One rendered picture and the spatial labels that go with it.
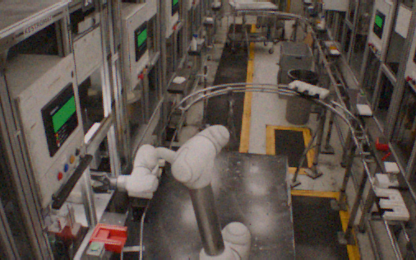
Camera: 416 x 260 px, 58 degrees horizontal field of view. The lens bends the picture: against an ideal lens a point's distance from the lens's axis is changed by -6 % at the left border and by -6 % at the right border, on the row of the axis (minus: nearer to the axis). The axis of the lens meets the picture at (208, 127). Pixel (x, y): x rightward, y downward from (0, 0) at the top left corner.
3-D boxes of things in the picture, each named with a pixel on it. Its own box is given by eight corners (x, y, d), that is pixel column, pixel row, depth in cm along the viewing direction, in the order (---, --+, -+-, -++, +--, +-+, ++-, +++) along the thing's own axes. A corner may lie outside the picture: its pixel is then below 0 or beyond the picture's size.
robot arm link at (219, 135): (195, 131, 184) (180, 145, 173) (221, 113, 173) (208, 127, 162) (211, 153, 185) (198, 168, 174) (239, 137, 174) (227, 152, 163)
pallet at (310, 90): (287, 93, 380) (288, 83, 375) (294, 89, 390) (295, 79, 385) (321, 104, 361) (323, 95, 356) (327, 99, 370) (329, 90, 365)
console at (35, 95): (51, 210, 141) (26, 97, 118) (-14, 200, 143) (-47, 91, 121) (91, 150, 177) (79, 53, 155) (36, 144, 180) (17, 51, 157)
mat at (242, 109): (247, 168, 407) (247, 166, 406) (190, 162, 412) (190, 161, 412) (256, 24, 914) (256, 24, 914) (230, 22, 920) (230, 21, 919)
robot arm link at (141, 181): (130, 197, 211) (135, 176, 219) (158, 197, 208) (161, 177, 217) (124, 186, 203) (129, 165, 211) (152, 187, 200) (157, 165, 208)
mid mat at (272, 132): (319, 176, 397) (319, 174, 396) (265, 171, 402) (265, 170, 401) (309, 128, 483) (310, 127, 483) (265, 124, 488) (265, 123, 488)
